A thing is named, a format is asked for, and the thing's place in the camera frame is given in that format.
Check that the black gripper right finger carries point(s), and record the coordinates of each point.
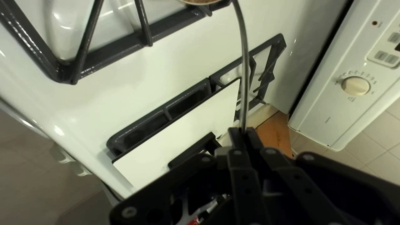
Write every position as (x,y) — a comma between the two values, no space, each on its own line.
(291,187)

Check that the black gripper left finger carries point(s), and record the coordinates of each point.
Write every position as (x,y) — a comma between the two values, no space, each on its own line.
(235,166)

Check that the metal fork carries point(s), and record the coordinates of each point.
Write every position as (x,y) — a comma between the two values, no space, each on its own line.
(245,62)

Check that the white cutting board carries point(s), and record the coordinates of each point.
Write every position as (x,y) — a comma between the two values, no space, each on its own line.
(175,141)

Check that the white gas stove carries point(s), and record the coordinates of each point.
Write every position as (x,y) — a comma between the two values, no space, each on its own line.
(145,70)

